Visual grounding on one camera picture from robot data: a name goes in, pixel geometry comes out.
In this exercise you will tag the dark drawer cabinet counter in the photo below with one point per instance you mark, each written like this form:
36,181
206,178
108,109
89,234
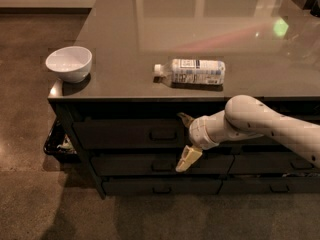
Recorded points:
270,49

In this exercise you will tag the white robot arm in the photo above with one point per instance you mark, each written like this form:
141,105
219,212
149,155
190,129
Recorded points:
245,117

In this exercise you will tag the white ceramic bowl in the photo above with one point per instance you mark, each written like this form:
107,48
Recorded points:
71,64

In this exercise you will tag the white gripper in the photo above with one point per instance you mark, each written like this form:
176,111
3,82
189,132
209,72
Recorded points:
199,132

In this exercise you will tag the black bin beside cabinet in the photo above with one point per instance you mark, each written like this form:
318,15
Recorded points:
57,145

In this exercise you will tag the clear plastic water bottle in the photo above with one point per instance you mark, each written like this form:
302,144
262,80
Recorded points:
191,71

